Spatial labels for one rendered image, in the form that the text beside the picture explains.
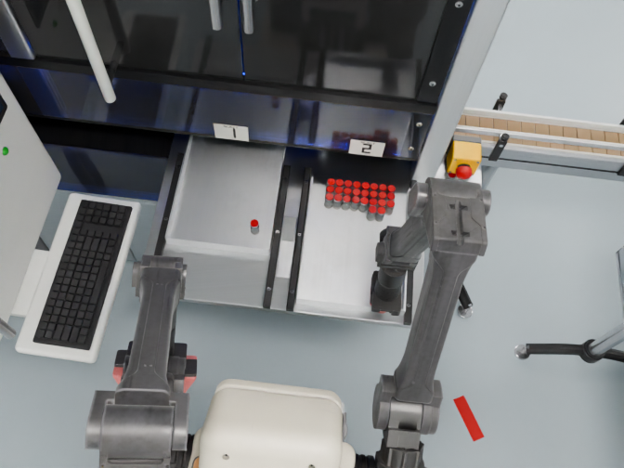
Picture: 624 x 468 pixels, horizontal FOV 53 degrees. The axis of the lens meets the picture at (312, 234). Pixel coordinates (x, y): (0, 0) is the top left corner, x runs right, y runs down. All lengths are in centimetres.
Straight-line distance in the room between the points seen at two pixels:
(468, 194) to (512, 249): 182
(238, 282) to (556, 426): 143
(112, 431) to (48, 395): 179
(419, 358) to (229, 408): 30
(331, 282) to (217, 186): 40
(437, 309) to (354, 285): 64
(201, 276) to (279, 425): 69
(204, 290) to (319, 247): 31
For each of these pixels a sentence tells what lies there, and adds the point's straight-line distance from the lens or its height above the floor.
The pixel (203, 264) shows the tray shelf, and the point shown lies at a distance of 159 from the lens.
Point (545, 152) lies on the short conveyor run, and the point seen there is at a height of 93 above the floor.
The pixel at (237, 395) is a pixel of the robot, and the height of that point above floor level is 134.
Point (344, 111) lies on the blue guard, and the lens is 148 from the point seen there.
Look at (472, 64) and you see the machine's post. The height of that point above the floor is 135.
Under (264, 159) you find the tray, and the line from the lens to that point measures 172.
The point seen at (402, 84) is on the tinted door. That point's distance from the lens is 141.
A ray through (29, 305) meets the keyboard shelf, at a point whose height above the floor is 80.
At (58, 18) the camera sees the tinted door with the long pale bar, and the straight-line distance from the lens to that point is 146.
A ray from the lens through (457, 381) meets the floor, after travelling 248.
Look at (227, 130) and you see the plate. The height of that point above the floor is 103.
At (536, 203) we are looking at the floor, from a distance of 288.
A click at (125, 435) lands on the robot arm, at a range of 74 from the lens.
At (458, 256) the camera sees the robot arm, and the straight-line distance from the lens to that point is 89.
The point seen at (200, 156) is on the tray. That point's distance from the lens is 174.
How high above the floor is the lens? 233
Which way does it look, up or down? 64 degrees down
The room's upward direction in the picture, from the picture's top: 6 degrees clockwise
